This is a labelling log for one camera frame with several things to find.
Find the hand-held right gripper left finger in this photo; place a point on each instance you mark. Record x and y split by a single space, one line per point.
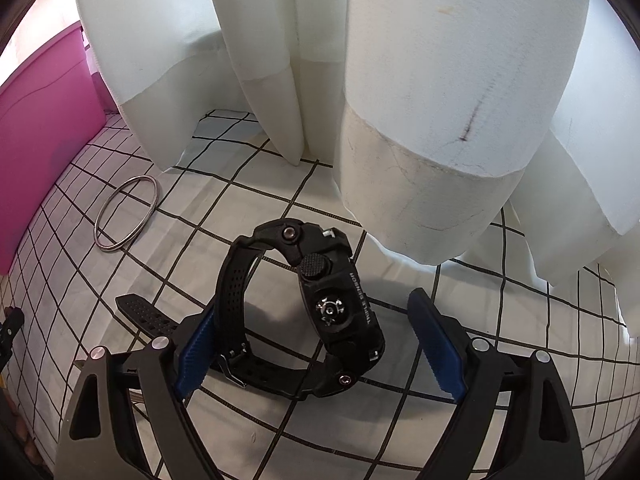
192 355

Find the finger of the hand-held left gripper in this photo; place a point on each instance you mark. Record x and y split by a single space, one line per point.
11 330

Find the white checked tablecloth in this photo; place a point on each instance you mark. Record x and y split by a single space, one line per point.
300 435

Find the plain silver bangle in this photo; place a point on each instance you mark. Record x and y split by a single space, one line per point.
95 227

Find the black wrist watch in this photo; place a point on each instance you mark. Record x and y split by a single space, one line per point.
340 310

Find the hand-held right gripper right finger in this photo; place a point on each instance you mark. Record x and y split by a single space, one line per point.
440 350

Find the pink plastic storage box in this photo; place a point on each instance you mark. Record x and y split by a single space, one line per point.
40 135

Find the white curtain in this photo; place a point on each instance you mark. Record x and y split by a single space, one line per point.
450 85

